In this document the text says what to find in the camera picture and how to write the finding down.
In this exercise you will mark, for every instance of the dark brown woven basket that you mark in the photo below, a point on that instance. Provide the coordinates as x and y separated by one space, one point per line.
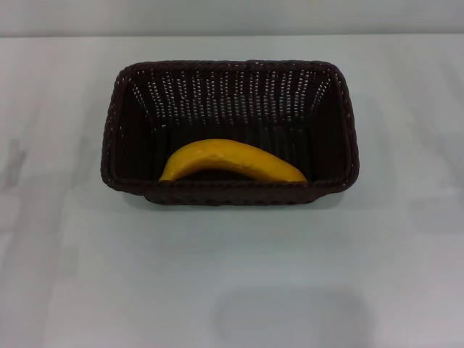
232 105

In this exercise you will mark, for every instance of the yellow banana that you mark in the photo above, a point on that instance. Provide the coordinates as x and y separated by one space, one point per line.
224 156

